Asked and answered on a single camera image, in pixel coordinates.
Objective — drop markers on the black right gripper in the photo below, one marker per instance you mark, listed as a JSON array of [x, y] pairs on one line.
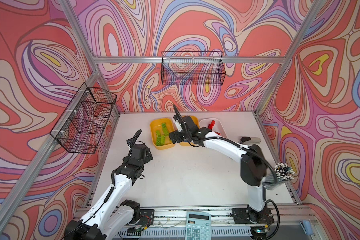
[[177, 135]]

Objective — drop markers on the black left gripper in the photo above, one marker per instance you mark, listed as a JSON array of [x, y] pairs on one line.
[[149, 156]]

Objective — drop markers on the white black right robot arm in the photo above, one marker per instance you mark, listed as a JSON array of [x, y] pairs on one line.
[[255, 170]]

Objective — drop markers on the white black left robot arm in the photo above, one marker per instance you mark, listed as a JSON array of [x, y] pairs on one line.
[[109, 214]]

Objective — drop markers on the yellow middle plastic container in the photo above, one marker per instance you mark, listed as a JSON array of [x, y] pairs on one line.
[[196, 122]]

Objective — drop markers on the white plastic container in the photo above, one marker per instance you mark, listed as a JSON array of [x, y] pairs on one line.
[[217, 128]]

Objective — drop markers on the black and beige stapler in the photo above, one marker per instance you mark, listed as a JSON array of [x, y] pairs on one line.
[[249, 141]]

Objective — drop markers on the teal calculator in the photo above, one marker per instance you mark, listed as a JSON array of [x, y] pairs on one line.
[[198, 226]]

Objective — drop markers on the cup of pencils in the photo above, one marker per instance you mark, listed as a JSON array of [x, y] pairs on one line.
[[284, 173]]

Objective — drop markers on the black wire basket back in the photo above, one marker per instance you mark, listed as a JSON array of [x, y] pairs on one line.
[[195, 68]]

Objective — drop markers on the black wire basket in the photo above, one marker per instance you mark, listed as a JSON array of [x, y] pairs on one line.
[[88, 115], [195, 68]]

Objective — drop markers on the black wire basket left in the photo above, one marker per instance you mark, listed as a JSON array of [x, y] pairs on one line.
[[88, 115]]

